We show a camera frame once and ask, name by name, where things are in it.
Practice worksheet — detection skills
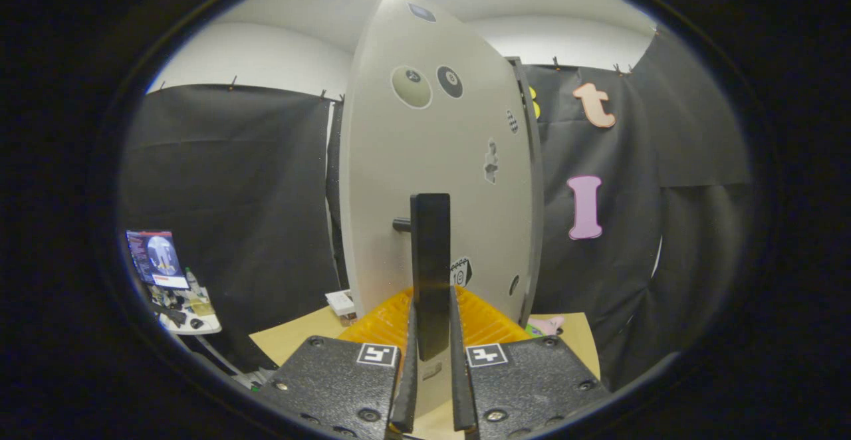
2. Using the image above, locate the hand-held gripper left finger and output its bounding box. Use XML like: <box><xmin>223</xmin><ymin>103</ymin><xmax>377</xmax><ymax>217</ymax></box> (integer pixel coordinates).
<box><xmin>256</xmin><ymin>286</ymin><xmax>420</xmax><ymax>437</ymax></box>

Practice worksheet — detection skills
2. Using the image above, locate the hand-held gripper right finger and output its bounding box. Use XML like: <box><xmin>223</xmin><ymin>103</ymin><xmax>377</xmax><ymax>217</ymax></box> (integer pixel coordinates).
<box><xmin>449</xmin><ymin>286</ymin><xmax>612</xmax><ymax>437</ymax></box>

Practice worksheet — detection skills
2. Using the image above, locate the black cabinet door handle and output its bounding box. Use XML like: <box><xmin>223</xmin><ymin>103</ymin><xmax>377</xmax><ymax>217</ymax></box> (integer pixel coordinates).
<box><xmin>392</xmin><ymin>193</ymin><xmax>451</xmax><ymax>362</ymax></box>

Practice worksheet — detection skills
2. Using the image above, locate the grey shoe cabinet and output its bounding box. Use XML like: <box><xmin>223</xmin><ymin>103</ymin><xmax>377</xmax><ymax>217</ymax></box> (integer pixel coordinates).
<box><xmin>509</xmin><ymin>56</ymin><xmax>546</xmax><ymax>326</ymax></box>

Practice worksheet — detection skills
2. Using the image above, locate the pink green plush toy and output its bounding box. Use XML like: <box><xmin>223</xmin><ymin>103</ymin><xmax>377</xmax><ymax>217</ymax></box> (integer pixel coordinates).
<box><xmin>527</xmin><ymin>316</ymin><xmax>566</xmax><ymax>337</ymax></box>

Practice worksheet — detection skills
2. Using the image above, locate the small white box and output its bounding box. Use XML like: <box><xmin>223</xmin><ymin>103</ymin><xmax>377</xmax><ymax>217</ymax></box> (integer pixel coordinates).
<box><xmin>326</xmin><ymin>290</ymin><xmax>358</xmax><ymax>318</ymax></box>

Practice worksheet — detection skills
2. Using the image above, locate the computer monitor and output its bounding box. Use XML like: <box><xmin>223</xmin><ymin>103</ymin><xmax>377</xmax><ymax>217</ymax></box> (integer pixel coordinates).
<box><xmin>126</xmin><ymin>230</ymin><xmax>190</xmax><ymax>289</ymax></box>

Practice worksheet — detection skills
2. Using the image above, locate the black backdrop cloth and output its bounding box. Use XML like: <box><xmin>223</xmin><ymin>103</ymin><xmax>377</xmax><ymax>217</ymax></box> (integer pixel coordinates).
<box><xmin>118</xmin><ymin>28</ymin><xmax>752</xmax><ymax>391</ymax></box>

